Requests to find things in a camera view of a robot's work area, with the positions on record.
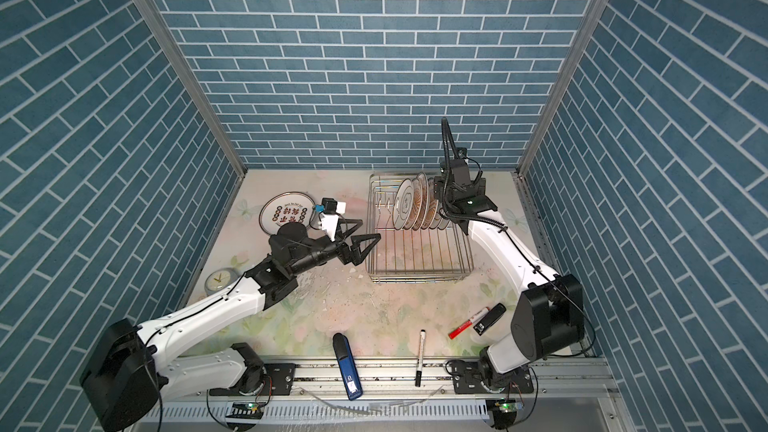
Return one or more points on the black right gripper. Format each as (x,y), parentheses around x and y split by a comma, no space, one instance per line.
(439,188)

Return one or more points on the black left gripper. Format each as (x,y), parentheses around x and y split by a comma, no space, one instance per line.
(350,254)

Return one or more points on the white plate red chinese characters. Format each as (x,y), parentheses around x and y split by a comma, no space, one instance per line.
(288,207)

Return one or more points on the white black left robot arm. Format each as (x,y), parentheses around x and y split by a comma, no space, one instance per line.
(134,367)

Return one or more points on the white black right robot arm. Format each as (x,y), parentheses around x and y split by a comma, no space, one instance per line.
(548,315)

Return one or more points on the white plate orange sunburst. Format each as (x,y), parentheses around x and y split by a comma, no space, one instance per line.
(428,203)

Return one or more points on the white plate green flower emblem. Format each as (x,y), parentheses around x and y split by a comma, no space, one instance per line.
(403,204)

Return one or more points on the black white marker pen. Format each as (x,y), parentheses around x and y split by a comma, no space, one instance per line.
(420,359)

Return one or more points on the blue stapler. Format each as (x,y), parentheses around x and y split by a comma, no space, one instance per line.
(347,366)

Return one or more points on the red white marker pen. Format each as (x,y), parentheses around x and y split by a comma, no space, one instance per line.
(470,322)

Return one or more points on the steel wire dish rack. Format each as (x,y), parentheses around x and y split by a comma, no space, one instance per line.
(407,255)

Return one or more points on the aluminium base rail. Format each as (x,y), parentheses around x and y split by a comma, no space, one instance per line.
(553,395)

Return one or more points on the aluminium corner post right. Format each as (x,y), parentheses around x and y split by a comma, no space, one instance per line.
(583,35)

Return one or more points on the aluminium corner post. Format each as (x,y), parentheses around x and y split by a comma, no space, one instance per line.
(170,48)
(583,35)

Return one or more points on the aluminium corner post left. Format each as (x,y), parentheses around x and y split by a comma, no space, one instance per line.
(170,48)

